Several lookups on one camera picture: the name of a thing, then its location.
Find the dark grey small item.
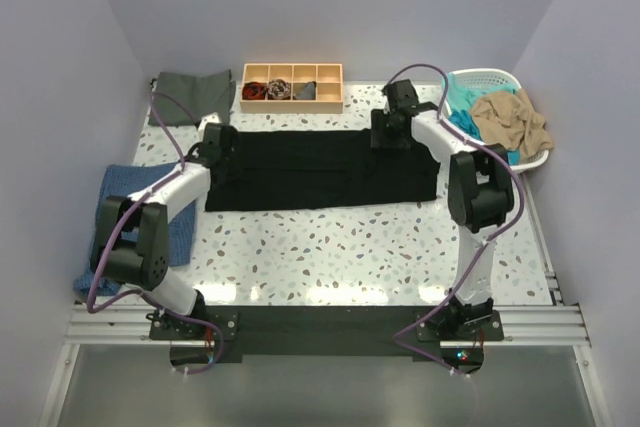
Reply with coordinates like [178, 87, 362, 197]
[292, 81, 317, 101]

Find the wooden compartment tray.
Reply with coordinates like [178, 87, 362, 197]
[239, 63, 344, 115]

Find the teal t-shirt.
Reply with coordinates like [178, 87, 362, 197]
[449, 90, 518, 141]

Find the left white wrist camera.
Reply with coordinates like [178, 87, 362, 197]
[198, 112, 221, 130]

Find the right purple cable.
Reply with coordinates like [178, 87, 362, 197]
[382, 64, 526, 378]

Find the white laundry basket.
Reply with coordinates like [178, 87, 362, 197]
[443, 68, 550, 173]

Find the folded grey-green t-shirt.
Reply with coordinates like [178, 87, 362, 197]
[153, 70, 236, 127]

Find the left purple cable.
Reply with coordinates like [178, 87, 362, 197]
[85, 92, 224, 376]

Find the brown patterned small item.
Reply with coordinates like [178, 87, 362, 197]
[267, 78, 291, 101]

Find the black t-shirt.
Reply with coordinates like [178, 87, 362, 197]
[205, 130, 440, 212]

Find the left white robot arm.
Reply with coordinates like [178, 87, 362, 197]
[87, 122, 239, 339]

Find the folded blue t-shirt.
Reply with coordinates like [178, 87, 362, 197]
[73, 163, 196, 298]

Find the red black small item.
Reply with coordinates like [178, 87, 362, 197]
[242, 81, 267, 101]

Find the purple cable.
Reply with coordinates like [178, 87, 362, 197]
[382, 64, 526, 378]
[85, 92, 224, 376]

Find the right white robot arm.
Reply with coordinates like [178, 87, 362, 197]
[371, 79, 514, 340]

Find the tan t-shirt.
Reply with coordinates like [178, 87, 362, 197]
[470, 89, 554, 161]

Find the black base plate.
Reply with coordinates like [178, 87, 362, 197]
[146, 306, 505, 372]

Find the aluminium rail frame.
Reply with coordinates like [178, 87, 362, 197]
[39, 186, 614, 427]

